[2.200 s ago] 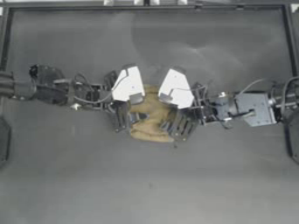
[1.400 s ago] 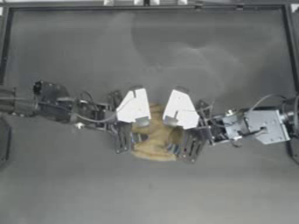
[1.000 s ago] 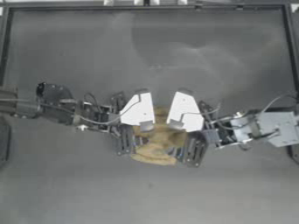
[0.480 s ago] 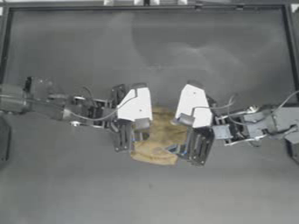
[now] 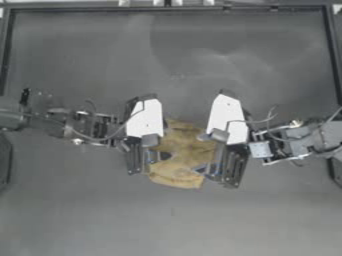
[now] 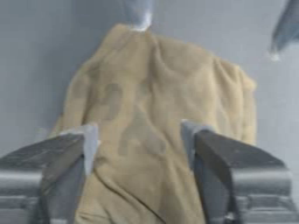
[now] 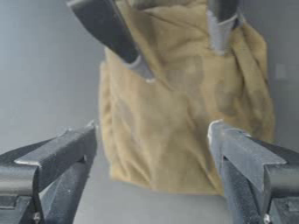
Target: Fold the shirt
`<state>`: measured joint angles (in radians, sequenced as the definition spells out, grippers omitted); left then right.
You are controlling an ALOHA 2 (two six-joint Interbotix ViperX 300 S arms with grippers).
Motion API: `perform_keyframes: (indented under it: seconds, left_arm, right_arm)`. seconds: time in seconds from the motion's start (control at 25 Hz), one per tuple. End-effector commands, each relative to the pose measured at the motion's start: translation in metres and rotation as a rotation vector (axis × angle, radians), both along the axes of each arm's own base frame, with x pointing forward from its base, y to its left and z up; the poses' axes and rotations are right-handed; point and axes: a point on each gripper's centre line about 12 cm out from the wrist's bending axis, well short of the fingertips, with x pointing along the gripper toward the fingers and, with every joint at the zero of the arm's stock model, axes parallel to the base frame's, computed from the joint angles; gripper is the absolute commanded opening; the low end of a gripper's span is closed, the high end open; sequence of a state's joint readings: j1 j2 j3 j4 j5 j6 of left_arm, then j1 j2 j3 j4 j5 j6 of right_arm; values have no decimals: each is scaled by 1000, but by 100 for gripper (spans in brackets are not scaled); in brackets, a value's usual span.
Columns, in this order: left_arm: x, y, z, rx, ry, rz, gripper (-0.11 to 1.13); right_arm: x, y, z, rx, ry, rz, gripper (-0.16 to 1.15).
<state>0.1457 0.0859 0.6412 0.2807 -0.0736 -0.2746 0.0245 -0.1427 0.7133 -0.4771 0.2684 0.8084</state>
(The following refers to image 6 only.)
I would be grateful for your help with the camouflage t-shirt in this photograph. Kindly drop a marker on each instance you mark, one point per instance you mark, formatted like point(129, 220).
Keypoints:
point(155, 116)

